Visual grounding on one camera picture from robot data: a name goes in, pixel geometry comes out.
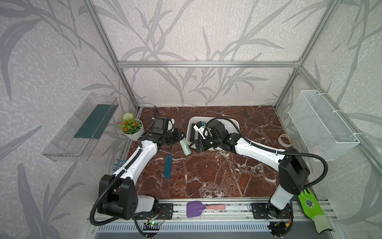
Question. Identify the dark teal pliers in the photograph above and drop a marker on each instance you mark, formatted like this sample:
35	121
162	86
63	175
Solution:
168	165

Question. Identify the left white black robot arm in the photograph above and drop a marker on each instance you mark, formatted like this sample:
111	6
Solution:
117	196

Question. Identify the purple pink spatula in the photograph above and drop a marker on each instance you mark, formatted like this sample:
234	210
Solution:
196	208

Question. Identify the clear plastic wall shelf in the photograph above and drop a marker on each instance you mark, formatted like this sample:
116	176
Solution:
78	138

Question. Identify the potted artificial flower plant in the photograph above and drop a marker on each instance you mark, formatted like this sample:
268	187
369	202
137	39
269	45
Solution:
133	128

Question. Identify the white rectangular storage tray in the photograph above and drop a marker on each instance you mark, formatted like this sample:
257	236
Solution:
195	120

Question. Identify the light green pliers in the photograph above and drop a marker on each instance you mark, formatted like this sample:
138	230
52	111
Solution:
185	147

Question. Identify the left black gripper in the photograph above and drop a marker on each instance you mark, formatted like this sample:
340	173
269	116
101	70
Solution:
178	136

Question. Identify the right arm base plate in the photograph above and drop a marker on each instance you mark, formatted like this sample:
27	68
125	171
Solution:
260	211

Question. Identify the clear tape roll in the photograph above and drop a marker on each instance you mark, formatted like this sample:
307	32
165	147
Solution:
285	140

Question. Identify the green white work glove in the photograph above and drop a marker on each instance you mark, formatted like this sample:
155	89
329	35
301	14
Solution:
313	211

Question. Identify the white wire mesh basket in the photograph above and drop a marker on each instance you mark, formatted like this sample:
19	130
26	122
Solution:
320	126

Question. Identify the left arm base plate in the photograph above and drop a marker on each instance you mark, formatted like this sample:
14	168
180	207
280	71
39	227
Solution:
160	211

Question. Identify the black pliers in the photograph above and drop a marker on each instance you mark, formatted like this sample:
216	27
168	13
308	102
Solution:
196	132

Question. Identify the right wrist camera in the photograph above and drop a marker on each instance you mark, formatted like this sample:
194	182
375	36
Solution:
203	130

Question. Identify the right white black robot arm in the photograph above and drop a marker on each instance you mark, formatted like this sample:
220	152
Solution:
290	164

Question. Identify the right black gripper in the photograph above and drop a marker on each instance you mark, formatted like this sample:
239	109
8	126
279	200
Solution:
199	143

